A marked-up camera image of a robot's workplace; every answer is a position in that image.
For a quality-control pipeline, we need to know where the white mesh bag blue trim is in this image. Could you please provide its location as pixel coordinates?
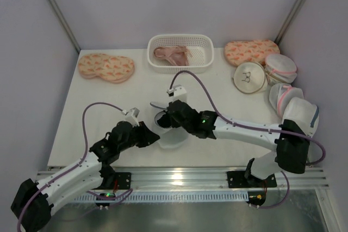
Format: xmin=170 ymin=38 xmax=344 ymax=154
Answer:
xmin=150 ymin=102 xmax=189 ymax=149

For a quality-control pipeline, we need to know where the black bra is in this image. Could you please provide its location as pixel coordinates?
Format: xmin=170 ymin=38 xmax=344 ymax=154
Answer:
xmin=154 ymin=112 xmax=172 ymax=129

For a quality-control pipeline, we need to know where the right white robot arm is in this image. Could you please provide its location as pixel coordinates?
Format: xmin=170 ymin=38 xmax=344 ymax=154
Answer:
xmin=166 ymin=100 xmax=309 ymax=187

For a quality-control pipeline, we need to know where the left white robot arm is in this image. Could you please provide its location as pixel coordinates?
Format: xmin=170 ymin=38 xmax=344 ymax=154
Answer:
xmin=10 ymin=121 xmax=160 ymax=231

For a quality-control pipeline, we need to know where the pink bra in basket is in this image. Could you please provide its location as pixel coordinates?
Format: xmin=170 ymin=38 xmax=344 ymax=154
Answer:
xmin=153 ymin=46 xmax=192 ymax=66

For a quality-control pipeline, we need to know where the left peach patterned bra case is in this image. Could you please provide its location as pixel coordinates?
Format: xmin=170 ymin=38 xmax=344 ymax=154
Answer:
xmin=77 ymin=53 xmax=135 ymax=84

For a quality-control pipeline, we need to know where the peach patterned bra case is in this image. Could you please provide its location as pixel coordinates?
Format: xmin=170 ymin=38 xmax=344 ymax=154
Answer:
xmin=224 ymin=39 xmax=280 ymax=67
xmin=77 ymin=53 xmax=135 ymax=84

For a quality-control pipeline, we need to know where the cream laundry bag beige trim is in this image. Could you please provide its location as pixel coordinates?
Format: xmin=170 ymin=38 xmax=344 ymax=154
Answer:
xmin=232 ymin=62 xmax=268 ymax=95

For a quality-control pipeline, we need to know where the right peach patterned bra case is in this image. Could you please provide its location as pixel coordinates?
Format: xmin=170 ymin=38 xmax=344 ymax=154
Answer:
xmin=224 ymin=39 xmax=280 ymax=67

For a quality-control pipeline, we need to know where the white mesh bag pink trim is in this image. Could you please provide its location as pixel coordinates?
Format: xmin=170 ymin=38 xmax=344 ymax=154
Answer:
xmin=269 ymin=83 xmax=304 ymax=117

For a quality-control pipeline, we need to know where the white mesh bag pink zipper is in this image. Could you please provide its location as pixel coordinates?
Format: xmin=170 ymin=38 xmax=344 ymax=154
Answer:
xmin=264 ymin=54 xmax=297 ymax=85

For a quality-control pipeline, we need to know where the large white bag blue trim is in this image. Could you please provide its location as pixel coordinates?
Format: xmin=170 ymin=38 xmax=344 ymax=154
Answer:
xmin=282 ymin=97 xmax=319 ymax=137

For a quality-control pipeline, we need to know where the white plastic basket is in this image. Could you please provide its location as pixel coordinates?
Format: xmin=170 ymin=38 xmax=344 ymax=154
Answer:
xmin=147 ymin=34 xmax=214 ymax=74

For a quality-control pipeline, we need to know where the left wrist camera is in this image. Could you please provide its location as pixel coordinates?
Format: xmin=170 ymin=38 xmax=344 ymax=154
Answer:
xmin=121 ymin=108 xmax=140 ymax=126

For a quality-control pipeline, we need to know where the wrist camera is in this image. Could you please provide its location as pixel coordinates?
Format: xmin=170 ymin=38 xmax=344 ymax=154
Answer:
xmin=121 ymin=108 xmax=140 ymax=126
xmin=167 ymin=85 xmax=187 ymax=106

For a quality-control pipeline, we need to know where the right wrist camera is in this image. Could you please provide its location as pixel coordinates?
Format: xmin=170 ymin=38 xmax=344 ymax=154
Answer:
xmin=167 ymin=85 xmax=187 ymax=106

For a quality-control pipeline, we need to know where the aluminium mounting rail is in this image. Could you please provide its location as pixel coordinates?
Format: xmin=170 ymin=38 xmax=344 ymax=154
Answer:
xmin=35 ymin=166 xmax=331 ymax=191

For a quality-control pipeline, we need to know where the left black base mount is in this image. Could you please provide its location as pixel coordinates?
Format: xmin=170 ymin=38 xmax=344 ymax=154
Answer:
xmin=95 ymin=166 xmax=132 ymax=191

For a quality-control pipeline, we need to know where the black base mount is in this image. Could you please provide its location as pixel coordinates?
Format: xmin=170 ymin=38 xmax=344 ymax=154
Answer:
xmin=226 ymin=171 xmax=277 ymax=189
xmin=95 ymin=166 xmax=132 ymax=191

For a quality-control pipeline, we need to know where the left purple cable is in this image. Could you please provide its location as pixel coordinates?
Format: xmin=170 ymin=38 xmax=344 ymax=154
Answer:
xmin=16 ymin=102 xmax=134 ymax=232

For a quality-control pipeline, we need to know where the white slotted cable duct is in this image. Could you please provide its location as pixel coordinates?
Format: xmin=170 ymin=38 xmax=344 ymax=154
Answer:
xmin=72 ymin=190 xmax=248 ymax=204

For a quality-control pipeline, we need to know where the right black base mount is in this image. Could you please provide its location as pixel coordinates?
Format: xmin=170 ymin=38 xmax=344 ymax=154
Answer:
xmin=226 ymin=171 xmax=277 ymax=189

